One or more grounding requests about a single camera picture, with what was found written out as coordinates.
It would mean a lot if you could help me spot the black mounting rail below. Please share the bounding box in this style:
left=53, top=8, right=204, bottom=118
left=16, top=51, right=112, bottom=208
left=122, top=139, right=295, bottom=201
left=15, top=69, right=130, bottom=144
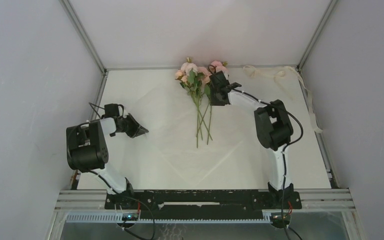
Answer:
left=104, top=189, right=303, bottom=221

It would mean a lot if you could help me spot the pink fake flower bouquet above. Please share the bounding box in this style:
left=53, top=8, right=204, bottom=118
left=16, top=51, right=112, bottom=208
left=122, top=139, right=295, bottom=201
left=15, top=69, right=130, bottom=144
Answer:
left=174, top=56, right=228, bottom=147

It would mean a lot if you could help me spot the cream ribbon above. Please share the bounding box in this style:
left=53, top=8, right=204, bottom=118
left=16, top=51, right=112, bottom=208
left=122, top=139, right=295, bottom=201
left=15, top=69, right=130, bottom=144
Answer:
left=242, top=64, right=324, bottom=134

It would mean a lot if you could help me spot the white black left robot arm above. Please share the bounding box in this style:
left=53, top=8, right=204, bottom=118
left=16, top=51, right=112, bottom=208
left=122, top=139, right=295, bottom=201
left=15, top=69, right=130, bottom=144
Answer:
left=65, top=103, right=149, bottom=209

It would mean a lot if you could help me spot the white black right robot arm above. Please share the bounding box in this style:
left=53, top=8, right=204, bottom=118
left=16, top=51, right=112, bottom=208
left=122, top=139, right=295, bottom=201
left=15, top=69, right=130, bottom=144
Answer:
left=209, top=71, right=294, bottom=208

